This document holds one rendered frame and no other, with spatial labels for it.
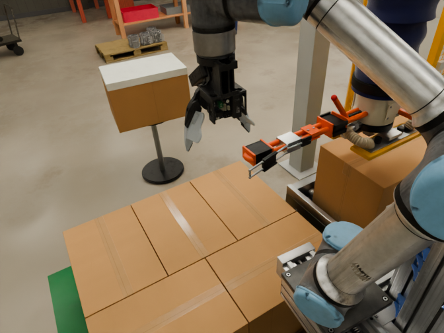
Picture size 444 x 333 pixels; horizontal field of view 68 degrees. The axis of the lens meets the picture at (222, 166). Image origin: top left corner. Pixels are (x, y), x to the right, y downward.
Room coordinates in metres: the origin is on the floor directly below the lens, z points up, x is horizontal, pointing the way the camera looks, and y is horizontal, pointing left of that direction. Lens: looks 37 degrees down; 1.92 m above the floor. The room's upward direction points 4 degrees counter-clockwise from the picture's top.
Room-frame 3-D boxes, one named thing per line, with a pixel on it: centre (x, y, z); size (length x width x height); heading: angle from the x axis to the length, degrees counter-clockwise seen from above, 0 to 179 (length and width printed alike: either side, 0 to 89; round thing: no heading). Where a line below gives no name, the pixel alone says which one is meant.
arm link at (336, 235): (0.54, -0.30, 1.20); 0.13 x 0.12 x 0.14; 143
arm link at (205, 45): (0.61, -0.01, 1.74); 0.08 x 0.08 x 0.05
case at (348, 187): (1.36, -0.87, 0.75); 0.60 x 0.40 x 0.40; 116
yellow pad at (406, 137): (1.16, -0.71, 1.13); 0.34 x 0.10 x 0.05; 118
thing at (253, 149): (0.97, -0.13, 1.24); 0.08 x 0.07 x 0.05; 118
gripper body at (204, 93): (0.60, -0.01, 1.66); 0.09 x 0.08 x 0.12; 24
